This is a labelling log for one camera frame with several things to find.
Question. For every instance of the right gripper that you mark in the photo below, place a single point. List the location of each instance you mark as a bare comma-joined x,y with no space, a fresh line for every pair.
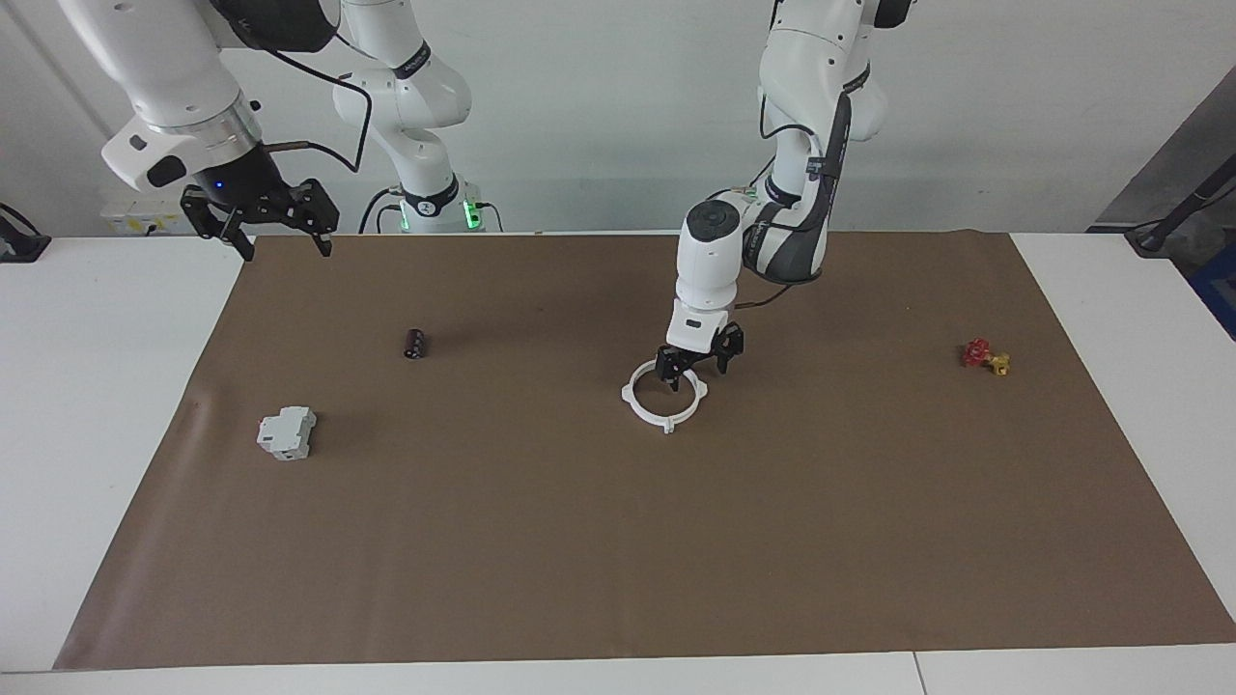
241,183

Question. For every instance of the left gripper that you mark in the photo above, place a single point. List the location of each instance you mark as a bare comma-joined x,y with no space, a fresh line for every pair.
713,344

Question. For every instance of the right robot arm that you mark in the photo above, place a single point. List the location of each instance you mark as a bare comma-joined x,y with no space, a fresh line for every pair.
183,77

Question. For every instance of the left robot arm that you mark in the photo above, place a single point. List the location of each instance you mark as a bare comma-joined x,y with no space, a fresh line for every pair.
801,58

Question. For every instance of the pale power strip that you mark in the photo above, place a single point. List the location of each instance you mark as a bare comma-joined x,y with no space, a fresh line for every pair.
140,220

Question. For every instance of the small black cylinder part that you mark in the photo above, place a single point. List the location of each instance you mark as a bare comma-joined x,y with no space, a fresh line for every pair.
415,344

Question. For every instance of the white grey plastic block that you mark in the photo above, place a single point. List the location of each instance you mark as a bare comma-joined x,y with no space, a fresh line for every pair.
286,432

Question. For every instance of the black stand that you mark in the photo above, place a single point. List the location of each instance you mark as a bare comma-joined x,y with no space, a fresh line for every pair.
1173,217
21,243

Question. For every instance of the red yellow valve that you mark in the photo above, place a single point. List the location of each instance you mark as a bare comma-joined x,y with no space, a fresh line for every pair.
983,355

